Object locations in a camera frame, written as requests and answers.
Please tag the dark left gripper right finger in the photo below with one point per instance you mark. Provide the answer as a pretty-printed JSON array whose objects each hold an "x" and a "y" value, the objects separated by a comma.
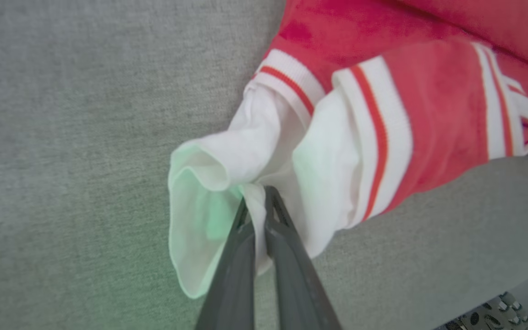
[{"x": 294, "y": 284}]

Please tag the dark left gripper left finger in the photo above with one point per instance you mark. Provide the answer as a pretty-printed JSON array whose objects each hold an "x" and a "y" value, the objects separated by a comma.
[{"x": 234, "y": 284}]

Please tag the red garment with white trim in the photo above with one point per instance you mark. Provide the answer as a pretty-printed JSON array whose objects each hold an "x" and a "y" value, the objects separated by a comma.
[{"x": 429, "y": 101}]

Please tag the grey perforated object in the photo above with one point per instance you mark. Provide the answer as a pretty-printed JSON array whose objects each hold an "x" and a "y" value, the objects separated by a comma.
[{"x": 493, "y": 318}]

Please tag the grey fabric sofa cushion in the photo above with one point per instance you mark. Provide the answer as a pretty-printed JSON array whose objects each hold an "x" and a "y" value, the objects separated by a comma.
[{"x": 62, "y": 137}]

